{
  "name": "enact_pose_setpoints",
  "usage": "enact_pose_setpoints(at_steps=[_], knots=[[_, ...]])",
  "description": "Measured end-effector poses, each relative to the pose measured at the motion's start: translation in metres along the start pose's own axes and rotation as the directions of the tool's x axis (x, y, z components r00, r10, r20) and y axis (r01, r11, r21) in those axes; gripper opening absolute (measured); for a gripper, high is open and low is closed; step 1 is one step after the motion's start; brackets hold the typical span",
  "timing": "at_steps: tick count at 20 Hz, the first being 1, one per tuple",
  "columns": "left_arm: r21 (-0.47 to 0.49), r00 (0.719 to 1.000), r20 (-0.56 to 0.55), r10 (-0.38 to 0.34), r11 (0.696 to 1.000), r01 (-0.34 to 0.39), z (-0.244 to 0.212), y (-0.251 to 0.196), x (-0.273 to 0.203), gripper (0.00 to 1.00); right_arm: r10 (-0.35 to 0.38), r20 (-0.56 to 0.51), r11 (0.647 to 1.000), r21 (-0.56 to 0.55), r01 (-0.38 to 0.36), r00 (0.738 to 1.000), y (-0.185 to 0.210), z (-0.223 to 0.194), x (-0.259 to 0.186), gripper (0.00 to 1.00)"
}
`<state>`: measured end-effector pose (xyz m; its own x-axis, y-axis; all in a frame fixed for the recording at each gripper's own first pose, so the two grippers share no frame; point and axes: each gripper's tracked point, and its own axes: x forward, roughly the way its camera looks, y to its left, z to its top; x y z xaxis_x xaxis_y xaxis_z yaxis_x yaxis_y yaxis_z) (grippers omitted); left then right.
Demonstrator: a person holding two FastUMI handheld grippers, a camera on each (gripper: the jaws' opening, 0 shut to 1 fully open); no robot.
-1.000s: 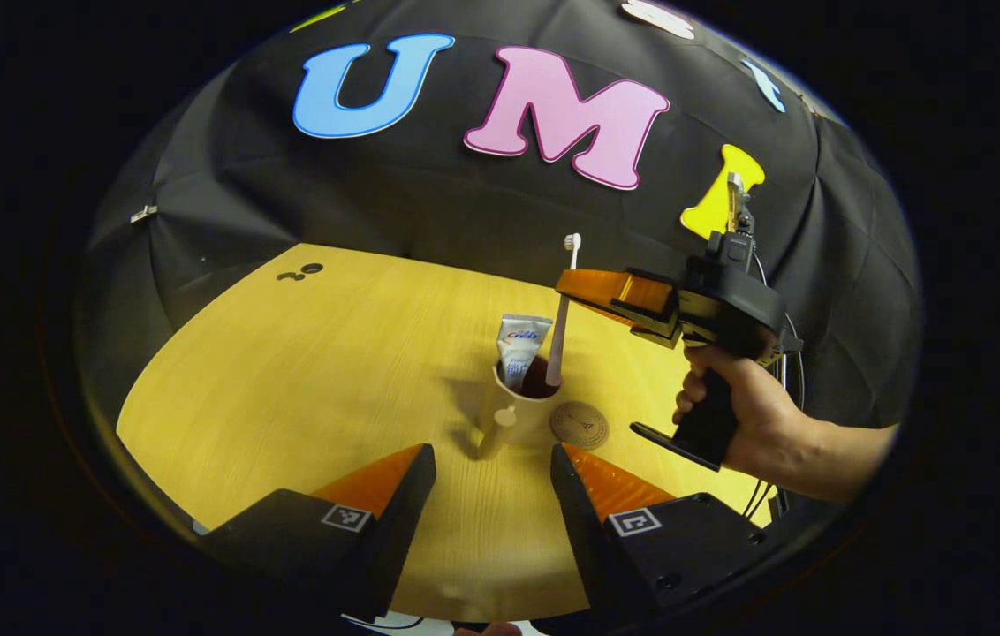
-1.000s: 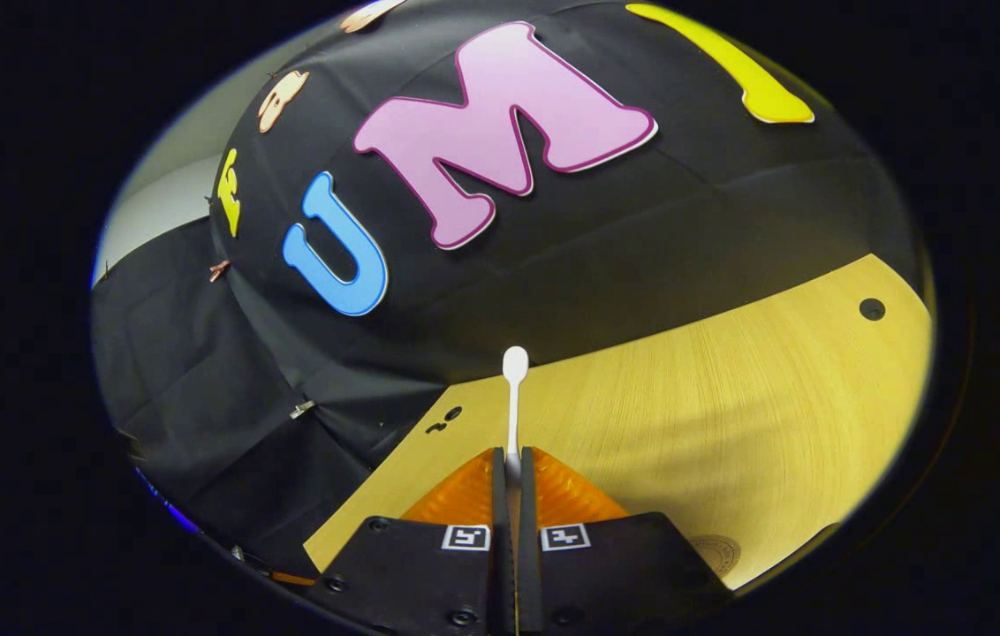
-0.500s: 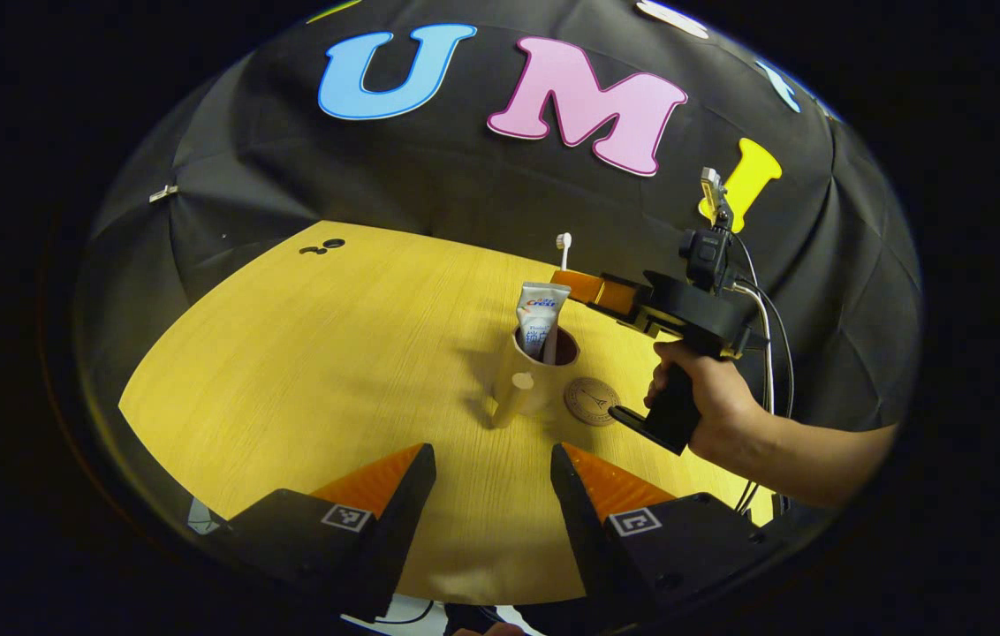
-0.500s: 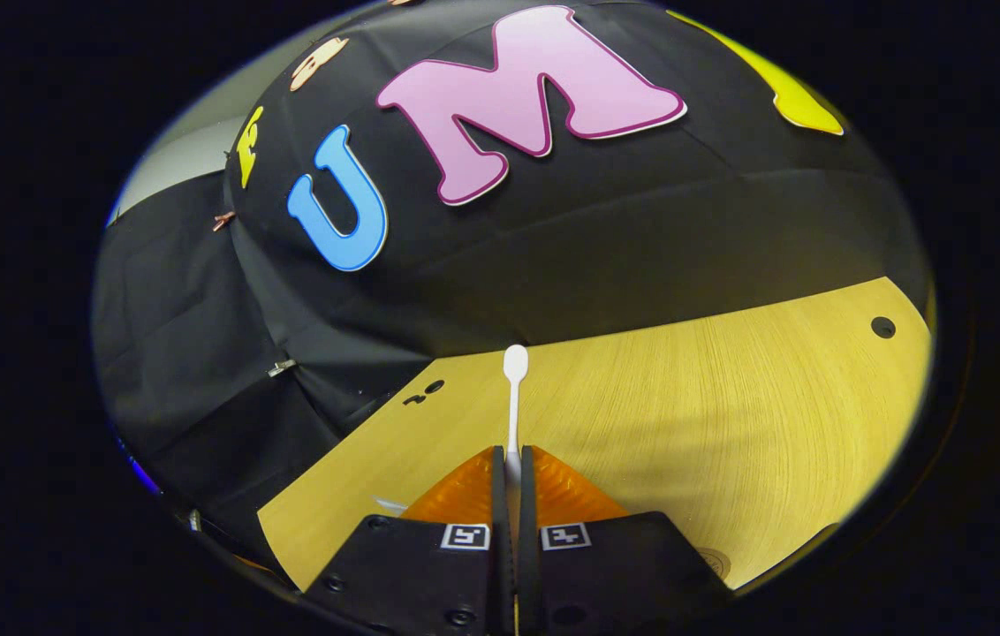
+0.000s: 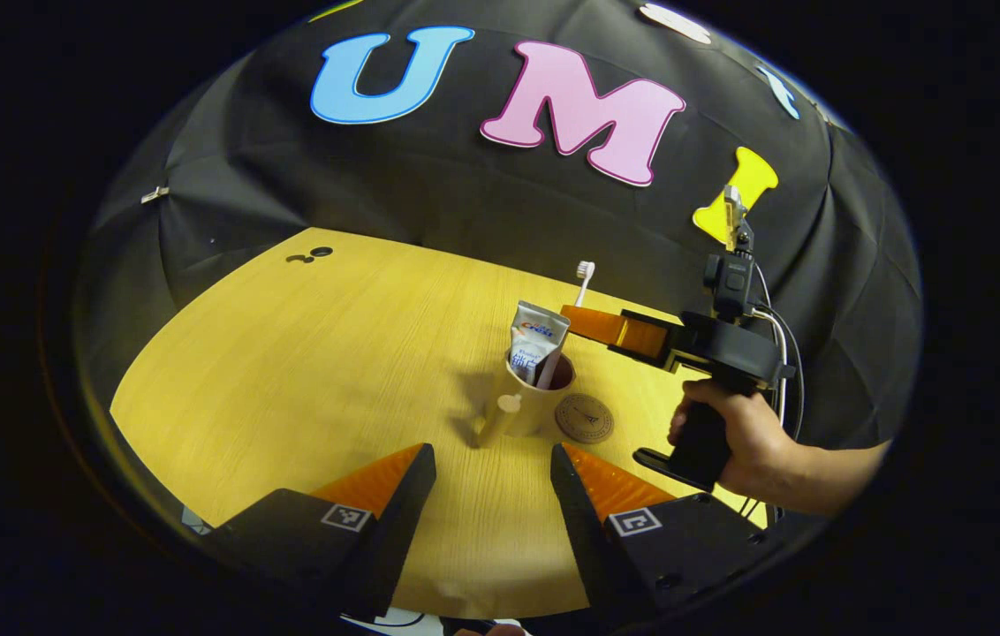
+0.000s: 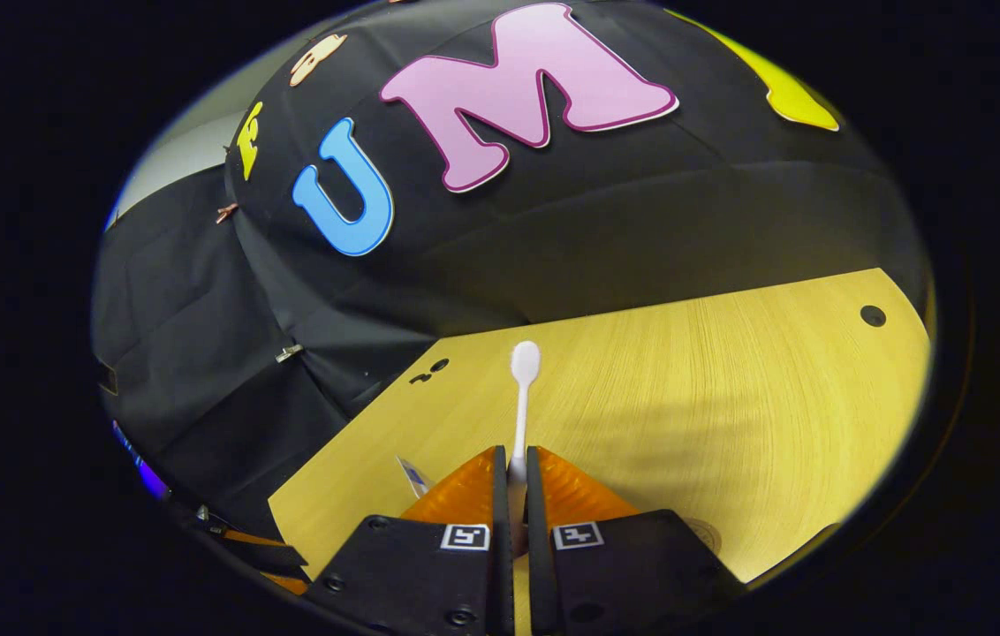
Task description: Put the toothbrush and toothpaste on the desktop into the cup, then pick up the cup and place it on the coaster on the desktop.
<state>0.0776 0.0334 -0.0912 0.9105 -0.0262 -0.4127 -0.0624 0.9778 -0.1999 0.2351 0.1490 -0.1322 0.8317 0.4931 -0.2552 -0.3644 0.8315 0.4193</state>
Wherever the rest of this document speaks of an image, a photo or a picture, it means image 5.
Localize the wooden desktop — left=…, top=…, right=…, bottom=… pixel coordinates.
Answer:
left=110, top=227, right=770, bottom=619

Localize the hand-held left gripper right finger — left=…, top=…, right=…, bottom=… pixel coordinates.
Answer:
left=550, top=442, right=770, bottom=619

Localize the beige cup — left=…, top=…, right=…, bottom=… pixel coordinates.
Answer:
left=475, top=349, right=575, bottom=447

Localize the pale pink toothbrush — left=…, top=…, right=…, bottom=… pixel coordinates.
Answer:
left=537, top=261, right=596, bottom=390

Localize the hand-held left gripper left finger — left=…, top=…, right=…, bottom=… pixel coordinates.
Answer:
left=200, top=442, right=437, bottom=619

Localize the round cork coaster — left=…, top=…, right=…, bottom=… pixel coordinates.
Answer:
left=555, top=394, right=615, bottom=444

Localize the white toothpaste tube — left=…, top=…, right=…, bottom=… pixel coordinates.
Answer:
left=509, top=300, right=572, bottom=390

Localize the black backdrop cloth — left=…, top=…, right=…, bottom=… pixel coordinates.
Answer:
left=76, top=0, right=923, bottom=460

